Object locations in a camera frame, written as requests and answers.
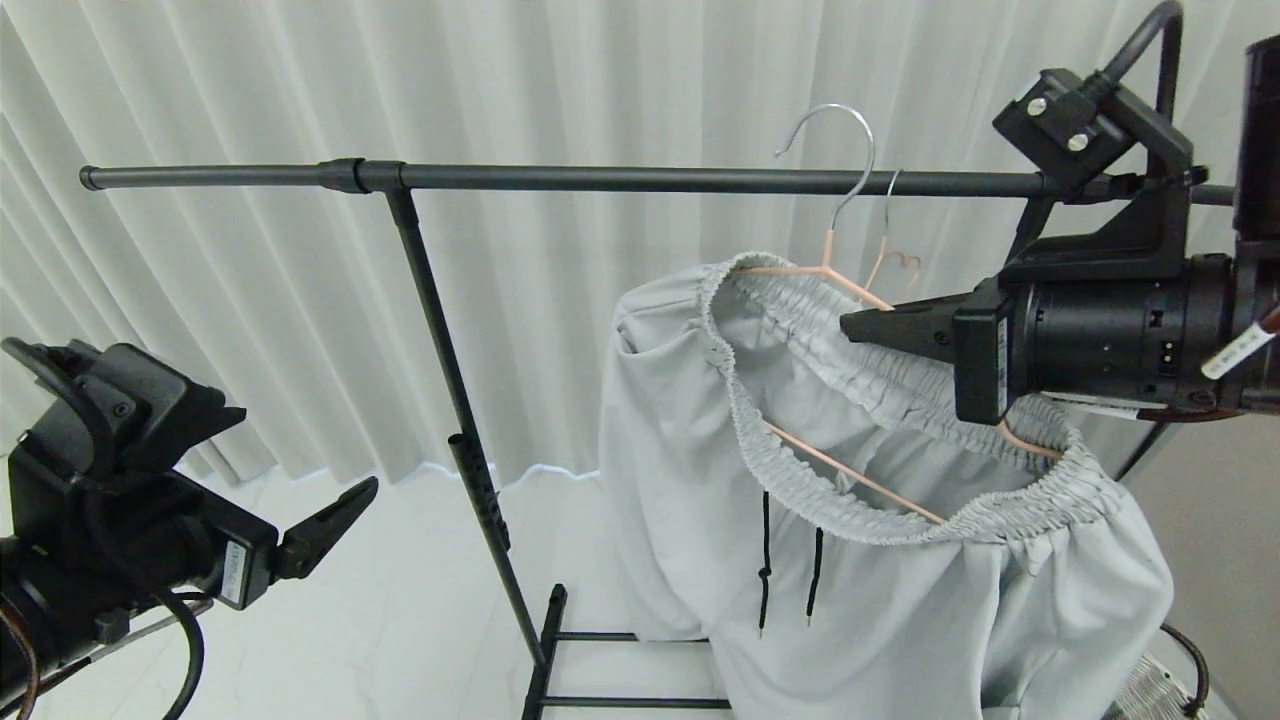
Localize white laundry basket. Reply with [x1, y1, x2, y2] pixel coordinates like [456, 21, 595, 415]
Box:
[1098, 622, 1216, 720]

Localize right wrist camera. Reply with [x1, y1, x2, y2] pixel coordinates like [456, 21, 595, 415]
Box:
[992, 68, 1198, 286]

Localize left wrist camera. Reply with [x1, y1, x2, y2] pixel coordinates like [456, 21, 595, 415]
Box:
[0, 338, 248, 501]

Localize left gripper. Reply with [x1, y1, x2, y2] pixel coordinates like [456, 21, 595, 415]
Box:
[40, 475, 379, 641]

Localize black cable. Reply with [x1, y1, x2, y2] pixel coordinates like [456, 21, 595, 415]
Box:
[1085, 0, 1186, 126]
[0, 338, 208, 720]

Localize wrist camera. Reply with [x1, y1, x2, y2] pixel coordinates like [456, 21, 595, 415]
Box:
[0, 338, 248, 501]
[992, 68, 1198, 286]

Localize pale grey shorts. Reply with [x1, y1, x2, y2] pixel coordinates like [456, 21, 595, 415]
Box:
[598, 250, 1176, 720]

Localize pink clothes hanger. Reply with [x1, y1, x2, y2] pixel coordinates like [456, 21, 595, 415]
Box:
[865, 168, 923, 298]
[735, 103, 1066, 526]

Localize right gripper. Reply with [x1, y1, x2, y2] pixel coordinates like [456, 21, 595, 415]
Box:
[952, 255, 1238, 428]

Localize black clothes rack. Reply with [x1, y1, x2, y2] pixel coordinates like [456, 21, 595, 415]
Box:
[80, 158, 1236, 720]

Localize white curtain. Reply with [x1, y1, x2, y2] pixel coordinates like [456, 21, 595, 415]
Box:
[0, 0, 1280, 491]

